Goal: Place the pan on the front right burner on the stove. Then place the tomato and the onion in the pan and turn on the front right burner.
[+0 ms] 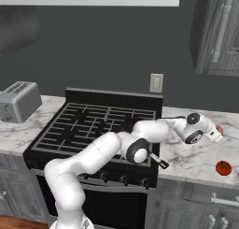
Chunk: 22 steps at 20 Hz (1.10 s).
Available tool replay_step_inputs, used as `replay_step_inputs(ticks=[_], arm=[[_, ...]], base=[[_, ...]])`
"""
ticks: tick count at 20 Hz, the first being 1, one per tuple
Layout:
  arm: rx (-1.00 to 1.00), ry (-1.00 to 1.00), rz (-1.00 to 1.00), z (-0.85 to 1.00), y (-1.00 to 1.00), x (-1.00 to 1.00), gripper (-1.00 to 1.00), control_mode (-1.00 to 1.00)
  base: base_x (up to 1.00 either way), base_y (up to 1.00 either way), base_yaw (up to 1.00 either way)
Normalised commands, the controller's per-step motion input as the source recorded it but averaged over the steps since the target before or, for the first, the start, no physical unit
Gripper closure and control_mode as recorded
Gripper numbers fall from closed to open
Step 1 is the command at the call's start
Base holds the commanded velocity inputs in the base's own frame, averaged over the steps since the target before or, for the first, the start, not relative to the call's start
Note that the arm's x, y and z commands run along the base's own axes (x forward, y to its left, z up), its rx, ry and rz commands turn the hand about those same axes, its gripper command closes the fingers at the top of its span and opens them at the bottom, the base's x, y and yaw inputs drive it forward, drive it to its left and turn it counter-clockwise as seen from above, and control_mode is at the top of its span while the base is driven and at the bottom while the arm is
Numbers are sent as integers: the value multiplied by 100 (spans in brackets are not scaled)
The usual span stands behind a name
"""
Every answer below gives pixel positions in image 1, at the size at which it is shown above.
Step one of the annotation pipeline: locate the grey drawer front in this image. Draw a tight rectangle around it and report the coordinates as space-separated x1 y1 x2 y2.
189 182 239 210

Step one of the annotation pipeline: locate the grey drawer handle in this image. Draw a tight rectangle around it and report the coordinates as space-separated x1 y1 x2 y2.
210 192 239 208

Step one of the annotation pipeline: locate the red tomato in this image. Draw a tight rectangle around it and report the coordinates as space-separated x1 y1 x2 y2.
215 160 232 178

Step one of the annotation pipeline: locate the black oven door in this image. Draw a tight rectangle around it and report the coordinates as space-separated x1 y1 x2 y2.
35 172 149 229

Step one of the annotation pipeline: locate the grey oven door handle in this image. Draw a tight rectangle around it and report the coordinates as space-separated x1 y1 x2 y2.
77 181 149 194

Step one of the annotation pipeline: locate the black stove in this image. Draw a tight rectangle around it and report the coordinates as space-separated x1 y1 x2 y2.
21 87 164 229

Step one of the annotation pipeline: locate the beige wall outlet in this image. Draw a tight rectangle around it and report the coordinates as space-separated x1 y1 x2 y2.
148 72 164 93

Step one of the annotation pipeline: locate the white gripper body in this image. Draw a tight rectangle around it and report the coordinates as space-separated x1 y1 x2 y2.
213 130 226 144

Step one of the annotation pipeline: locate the grey toaster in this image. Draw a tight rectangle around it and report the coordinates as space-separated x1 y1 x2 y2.
0 80 43 124

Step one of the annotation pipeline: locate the grey base cupboard run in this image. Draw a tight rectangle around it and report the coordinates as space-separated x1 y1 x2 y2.
0 152 49 223

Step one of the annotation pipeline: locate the grey wall cupboard handle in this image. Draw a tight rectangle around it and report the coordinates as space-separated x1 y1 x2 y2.
211 0 233 64

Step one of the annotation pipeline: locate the grey base cupboard door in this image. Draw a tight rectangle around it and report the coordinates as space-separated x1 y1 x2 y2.
155 200 218 229
218 208 239 229

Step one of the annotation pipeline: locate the grey base cupboard handle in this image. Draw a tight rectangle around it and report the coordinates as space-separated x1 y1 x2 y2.
219 216 229 229
206 214 217 229

